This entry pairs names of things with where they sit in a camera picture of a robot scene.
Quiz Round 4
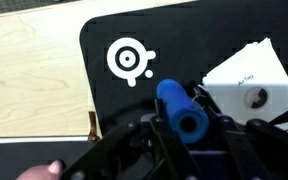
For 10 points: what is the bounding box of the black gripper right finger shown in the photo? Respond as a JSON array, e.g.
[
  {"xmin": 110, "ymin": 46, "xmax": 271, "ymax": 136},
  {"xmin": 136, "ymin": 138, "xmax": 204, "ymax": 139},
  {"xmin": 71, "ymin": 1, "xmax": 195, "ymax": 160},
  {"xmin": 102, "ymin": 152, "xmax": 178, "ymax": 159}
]
[{"xmin": 189, "ymin": 81, "xmax": 288, "ymax": 180}]

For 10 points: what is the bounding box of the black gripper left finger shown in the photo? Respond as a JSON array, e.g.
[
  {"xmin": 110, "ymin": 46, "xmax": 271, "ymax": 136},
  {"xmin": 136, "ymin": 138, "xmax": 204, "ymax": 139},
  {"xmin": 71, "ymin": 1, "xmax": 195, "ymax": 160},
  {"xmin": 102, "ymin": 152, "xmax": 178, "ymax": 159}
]
[{"xmin": 61, "ymin": 99, "xmax": 203, "ymax": 180}]

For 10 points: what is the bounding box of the blue cylindrical object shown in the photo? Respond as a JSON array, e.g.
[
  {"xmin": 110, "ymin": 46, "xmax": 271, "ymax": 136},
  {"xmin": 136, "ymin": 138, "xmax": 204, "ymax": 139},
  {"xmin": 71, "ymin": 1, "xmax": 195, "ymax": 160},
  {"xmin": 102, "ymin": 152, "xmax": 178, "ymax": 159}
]
[{"xmin": 157, "ymin": 79, "xmax": 209, "ymax": 144}]

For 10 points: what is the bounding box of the white AirTag box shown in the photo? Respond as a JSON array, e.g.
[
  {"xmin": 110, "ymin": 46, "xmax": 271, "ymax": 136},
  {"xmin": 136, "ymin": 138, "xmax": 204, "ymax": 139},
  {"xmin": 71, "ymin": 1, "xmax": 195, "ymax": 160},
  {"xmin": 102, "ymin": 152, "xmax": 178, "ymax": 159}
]
[{"xmin": 202, "ymin": 38, "xmax": 288, "ymax": 125}]

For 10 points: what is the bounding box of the pink pig toy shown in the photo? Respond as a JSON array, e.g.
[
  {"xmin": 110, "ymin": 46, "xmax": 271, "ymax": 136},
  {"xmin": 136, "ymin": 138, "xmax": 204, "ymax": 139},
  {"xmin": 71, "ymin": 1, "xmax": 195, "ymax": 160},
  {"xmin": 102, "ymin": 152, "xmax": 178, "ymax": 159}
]
[{"xmin": 16, "ymin": 160, "xmax": 63, "ymax": 180}]

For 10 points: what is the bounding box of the large black desk mat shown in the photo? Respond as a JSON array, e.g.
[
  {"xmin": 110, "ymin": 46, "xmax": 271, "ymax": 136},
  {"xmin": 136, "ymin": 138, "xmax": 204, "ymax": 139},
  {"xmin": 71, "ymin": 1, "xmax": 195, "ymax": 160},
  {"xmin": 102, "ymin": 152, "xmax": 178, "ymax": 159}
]
[{"xmin": 80, "ymin": 0, "xmax": 288, "ymax": 132}]

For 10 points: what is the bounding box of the wooden desk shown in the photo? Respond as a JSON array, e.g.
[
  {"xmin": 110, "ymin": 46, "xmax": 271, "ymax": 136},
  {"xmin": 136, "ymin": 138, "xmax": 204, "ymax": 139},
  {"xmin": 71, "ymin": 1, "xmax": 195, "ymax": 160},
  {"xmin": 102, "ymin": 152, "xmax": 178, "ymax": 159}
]
[{"xmin": 0, "ymin": 0, "xmax": 190, "ymax": 137}]

